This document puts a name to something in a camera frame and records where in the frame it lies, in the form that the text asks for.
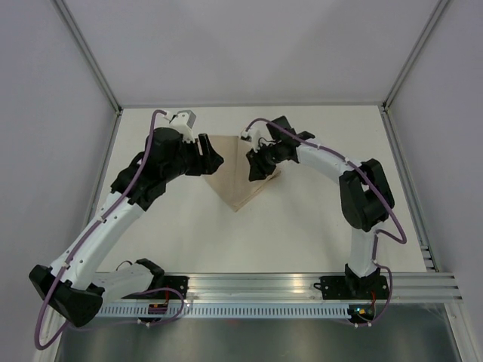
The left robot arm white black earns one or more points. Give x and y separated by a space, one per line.
72 284

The beige cloth napkin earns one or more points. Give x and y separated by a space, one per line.
230 182

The left aluminium frame post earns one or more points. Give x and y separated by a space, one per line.
65 14

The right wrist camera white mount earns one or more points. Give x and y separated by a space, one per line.
254 138

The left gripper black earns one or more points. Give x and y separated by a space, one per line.
206 164

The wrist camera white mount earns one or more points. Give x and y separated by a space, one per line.
183 122
254 138

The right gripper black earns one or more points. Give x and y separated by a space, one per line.
258 169

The right aluminium frame post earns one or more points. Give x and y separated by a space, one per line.
430 26

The white slotted cable duct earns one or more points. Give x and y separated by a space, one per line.
225 310

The aluminium mounting rail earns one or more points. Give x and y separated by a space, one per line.
407 287

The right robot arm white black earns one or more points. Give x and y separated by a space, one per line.
366 201

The aluminium frame post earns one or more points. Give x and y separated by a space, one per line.
65 14
430 26

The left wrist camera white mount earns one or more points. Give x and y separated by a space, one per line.
183 122

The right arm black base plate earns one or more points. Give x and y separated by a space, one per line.
343 288

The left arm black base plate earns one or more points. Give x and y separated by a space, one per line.
178 283

